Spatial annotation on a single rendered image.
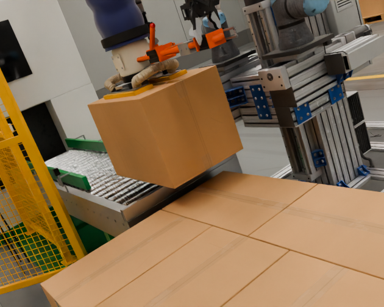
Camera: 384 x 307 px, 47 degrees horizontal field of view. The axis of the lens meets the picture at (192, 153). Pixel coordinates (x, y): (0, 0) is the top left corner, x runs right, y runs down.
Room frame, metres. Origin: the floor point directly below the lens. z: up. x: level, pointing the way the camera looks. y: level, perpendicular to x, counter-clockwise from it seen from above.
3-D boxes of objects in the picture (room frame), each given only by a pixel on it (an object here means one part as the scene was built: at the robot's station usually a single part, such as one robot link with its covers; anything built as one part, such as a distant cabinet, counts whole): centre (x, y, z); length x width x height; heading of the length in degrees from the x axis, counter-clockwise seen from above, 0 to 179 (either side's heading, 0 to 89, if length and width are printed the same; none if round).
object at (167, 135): (2.08, 0.09, 0.87); 0.60 x 0.40 x 0.40; 29
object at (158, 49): (1.88, -0.02, 1.20); 0.10 x 0.08 x 0.06; 120
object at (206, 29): (2.33, -0.34, 1.20); 0.13 x 0.12 x 0.14; 0
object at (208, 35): (1.58, -0.19, 1.20); 0.08 x 0.07 x 0.05; 30
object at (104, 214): (2.89, 0.97, 0.50); 2.31 x 0.05 x 0.19; 31
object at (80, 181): (3.23, 1.10, 0.60); 1.60 x 0.11 x 0.09; 31
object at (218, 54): (2.33, -0.34, 1.09); 0.15 x 0.15 x 0.10
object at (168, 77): (2.15, 0.02, 1.09); 0.34 x 0.10 x 0.05; 30
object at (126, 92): (2.05, 0.19, 1.09); 0.34 x 0.10 x 0.05; 30
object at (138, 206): (2.06, 0.09, 0.58); 0.70 x 0.03 x 0.06; 121
